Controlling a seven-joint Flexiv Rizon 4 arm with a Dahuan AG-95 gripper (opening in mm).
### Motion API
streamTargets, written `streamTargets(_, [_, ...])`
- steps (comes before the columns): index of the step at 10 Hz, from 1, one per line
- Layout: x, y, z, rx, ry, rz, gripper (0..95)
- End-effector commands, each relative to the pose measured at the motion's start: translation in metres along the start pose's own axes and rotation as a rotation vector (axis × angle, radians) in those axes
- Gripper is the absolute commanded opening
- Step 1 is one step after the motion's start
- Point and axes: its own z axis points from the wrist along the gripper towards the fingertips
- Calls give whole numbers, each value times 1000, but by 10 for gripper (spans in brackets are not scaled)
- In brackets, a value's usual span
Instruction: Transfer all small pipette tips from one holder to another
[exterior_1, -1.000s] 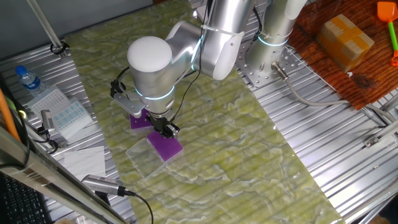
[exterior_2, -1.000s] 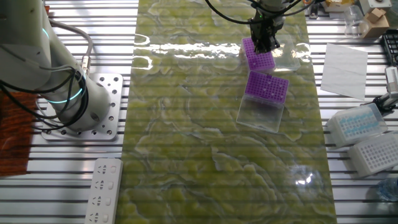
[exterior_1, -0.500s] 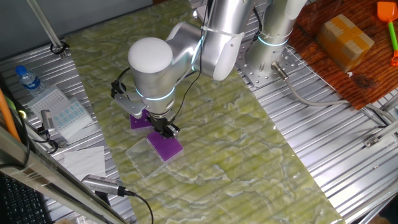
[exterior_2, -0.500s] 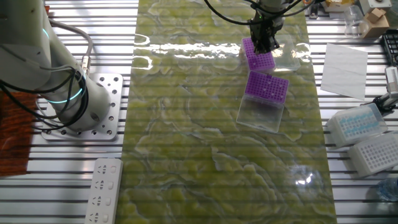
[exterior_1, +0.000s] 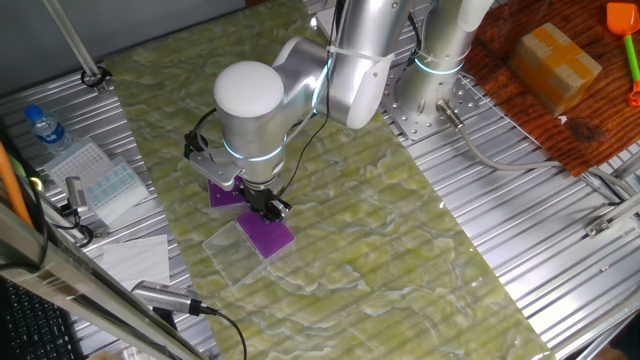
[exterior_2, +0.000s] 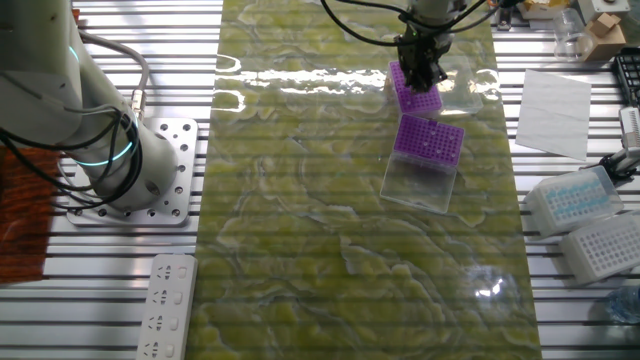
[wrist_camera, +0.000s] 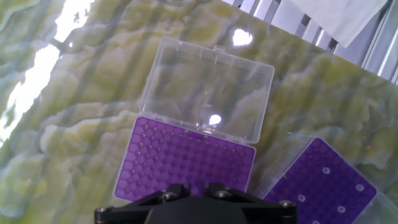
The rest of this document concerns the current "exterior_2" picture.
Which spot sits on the white paper sheet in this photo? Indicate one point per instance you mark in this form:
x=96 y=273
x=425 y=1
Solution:
x=552 y=115

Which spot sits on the white rack pipette tip box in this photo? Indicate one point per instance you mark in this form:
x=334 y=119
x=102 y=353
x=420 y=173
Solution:
x=605 y=247

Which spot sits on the white power strip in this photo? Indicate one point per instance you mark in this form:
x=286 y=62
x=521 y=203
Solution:
x=167 y=305

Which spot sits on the pale yellow box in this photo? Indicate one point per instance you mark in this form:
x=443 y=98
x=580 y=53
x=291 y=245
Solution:
x=542 y=9

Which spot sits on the small silver camera black mount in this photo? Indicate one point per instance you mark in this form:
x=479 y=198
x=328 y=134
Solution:
x=631 y=125

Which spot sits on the clear water bottle blue cap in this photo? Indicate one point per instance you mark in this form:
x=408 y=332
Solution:
x=625 y=305

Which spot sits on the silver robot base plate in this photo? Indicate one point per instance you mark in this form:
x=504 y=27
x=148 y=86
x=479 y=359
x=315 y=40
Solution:
x=185 y=150

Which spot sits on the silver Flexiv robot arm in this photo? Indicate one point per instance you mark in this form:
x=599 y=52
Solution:
x=50 y=75

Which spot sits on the purple rack pipette tip box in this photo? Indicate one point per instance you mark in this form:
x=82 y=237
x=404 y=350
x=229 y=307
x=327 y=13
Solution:
x=411 y=150
x=425 y=106

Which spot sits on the reddish brown wooden board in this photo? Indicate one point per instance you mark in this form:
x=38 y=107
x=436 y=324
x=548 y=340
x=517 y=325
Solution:
x=25 y=235

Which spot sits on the blue tips pipette box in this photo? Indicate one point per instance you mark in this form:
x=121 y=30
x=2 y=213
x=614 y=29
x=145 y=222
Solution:
x=575 y=202

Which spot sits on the clear glass beaker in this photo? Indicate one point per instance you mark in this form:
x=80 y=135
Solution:
x=570 y=40

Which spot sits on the dark metal clamp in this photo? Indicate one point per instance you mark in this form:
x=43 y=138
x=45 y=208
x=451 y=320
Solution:
x=502 y=20

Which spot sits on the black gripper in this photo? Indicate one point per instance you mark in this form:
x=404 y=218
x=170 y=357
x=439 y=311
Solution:
x=422 y=47

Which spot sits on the white box with knob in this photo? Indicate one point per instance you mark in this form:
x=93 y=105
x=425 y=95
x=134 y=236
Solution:
x=605 y=10

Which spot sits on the green marble pattern mat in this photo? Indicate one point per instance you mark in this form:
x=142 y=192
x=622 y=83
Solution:
x=325 y=225

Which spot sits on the black keyboard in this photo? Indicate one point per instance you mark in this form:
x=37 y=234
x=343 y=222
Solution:
x=630 y=75

